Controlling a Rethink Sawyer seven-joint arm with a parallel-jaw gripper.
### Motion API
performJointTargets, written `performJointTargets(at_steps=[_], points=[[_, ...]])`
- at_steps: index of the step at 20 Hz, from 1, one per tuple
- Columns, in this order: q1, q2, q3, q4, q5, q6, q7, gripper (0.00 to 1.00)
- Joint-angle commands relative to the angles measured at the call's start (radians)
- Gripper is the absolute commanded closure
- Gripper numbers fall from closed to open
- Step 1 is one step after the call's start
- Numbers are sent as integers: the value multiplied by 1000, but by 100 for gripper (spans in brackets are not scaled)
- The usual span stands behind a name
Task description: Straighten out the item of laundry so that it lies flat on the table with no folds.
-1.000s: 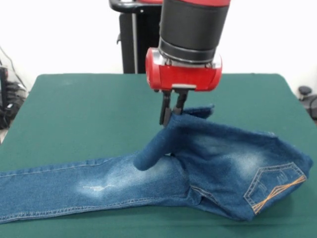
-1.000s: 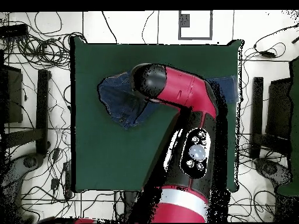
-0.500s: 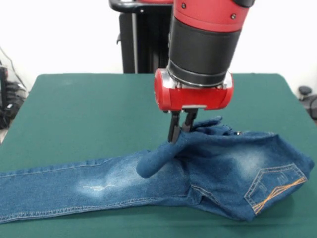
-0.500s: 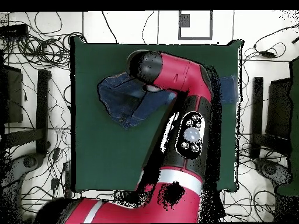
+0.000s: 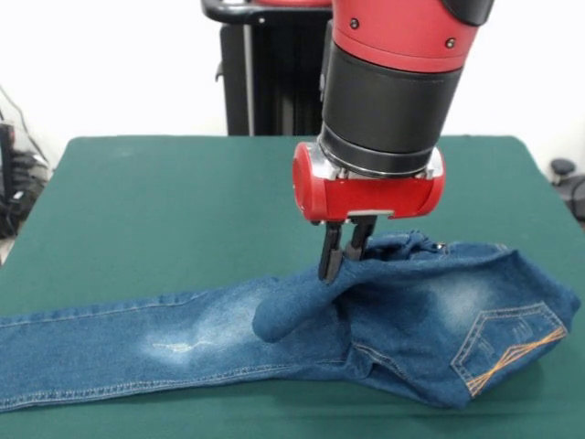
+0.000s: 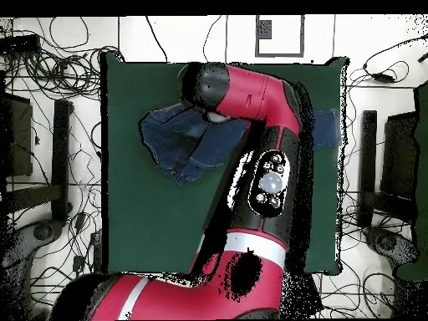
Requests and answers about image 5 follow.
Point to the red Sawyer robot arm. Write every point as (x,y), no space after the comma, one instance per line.
(393,91)

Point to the blue denim jeans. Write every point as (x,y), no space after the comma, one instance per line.
(411,311)

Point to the dark green table cloth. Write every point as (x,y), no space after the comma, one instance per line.
(137,206)

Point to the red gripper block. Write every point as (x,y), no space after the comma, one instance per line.
(375,196)

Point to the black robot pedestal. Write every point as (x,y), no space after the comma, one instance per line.
(247,82)

